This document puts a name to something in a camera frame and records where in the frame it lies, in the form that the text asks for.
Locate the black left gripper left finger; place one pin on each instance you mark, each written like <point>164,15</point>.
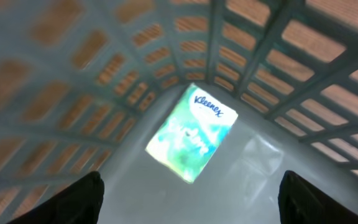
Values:
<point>80,203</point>

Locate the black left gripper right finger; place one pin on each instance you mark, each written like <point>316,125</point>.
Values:
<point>300,202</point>

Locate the green Kleenex tissue pack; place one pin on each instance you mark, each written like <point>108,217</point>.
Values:
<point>191,133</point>

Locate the grey plastic mesh basket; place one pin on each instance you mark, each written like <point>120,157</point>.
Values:
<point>85,85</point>

